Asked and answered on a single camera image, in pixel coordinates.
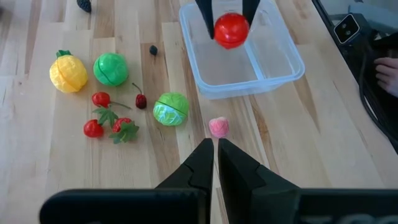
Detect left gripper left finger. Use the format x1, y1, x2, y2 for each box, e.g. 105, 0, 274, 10
154, 138, 215, 224

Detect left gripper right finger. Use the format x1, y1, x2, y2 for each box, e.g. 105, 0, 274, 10
218, 138, 300, 224

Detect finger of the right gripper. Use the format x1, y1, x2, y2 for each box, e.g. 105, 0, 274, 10
195, 0, 215, 40
243, 0, 261, 27

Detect large red tomato toy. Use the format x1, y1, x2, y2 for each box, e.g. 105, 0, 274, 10
213, 12, 251, 50

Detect pink peach toy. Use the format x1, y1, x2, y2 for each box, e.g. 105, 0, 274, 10
208, 116, 230, 139

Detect clear plastic tupperware container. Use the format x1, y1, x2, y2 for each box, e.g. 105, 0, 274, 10
178, 0, 307, 101

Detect dark red cherry toy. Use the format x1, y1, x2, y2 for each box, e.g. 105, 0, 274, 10
131, 82, 147, 110

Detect plain green apple toy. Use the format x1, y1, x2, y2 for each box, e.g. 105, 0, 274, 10
93, 52, 129, 87

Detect small red round fruit toy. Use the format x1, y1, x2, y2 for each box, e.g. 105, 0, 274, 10
83, 119, 105, 139

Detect bright red cherry toy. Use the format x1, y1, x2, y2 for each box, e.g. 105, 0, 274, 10
91, 91, 132, 110

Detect dark blackberry toy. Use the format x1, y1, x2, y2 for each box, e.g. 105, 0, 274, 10
76, 0, 93, 14

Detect green toy leaf sprig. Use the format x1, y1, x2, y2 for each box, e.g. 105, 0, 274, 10
92, 107, 119, 127

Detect person's hand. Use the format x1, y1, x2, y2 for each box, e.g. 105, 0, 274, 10
374, 57, 398, 98

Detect silver faced depth camera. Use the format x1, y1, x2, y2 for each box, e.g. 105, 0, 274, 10
333, 13, 362, 45

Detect thin black cable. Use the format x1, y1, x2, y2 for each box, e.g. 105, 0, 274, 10
357, 46, 398, 142

